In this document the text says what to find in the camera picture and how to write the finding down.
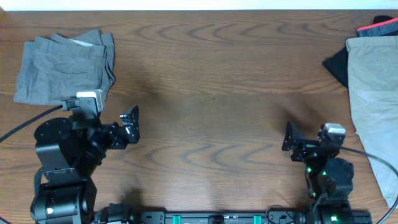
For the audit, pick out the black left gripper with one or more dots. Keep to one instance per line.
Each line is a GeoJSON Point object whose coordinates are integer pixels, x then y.
{"type": "Point", "coordinates": [131, 131]}

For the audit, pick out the grey shorts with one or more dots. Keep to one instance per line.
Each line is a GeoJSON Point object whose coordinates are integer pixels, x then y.
{"type": "Point", "coordinates": [56, 68]}

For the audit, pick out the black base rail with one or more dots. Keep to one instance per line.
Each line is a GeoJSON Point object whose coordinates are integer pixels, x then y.
{"type": "Point", "coordinates": [120, 213]}

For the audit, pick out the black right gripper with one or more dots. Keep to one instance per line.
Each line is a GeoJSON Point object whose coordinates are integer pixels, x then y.
{"type": "Point", "coordinates": [306, 146]}

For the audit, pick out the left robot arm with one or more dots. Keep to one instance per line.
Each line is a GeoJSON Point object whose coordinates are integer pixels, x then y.
{"type": "Point", "coordinates": [70, 149]}

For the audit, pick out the dark grey red-trimmed garment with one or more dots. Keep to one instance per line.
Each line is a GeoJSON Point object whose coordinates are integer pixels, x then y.
{"type": "Point", "coordinates": [382, 26]}

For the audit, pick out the black garment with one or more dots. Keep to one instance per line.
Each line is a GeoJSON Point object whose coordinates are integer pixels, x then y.
{"type": "Point", "coordinates": [337, 65]}

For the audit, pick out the khaki folded shorts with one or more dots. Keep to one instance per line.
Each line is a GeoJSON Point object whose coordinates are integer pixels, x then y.
{"type": "Point", "coordinates": [372, 85]}

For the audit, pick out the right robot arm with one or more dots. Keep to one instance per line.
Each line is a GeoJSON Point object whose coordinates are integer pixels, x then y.
{"type": "Point", "coordinates": [329, 179]}

